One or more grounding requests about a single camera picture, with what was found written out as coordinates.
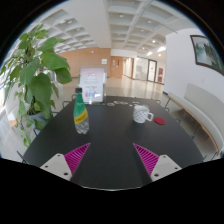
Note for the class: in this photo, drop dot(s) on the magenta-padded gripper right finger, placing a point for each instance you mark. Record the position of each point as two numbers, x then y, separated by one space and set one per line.
149 159

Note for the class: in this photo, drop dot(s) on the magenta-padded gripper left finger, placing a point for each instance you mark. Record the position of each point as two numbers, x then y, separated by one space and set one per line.
75 158

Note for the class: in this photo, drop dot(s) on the flat round red coaster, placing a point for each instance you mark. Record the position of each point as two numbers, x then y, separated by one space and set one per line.
159 120

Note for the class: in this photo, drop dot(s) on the recessed ceiling lights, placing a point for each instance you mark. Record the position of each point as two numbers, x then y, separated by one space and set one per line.
162 49

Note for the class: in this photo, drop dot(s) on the framed landscape painting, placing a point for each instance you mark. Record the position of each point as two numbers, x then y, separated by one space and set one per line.
207 53

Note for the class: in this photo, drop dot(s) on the green leafy potted plant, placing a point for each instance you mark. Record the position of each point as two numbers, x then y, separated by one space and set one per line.
40 86

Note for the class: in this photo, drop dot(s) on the pale green round disc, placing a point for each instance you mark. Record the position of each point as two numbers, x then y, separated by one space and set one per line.
124 103

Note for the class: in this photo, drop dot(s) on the multicoloured round disc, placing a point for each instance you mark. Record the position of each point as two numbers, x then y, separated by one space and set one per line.
117 102

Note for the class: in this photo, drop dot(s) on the white wall bench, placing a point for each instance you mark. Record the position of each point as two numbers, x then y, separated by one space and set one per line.
200 106

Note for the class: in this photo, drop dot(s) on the white dotted mug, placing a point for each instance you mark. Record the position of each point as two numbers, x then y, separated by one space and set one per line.
140 114

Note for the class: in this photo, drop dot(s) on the clear acrylic sign stand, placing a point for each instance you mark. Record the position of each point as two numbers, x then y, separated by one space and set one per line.
92 85

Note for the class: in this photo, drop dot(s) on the black chairs group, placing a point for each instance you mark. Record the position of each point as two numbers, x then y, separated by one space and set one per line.
65 103

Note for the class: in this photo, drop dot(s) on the green plastic drink bottle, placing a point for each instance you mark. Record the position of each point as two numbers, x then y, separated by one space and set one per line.
81 115

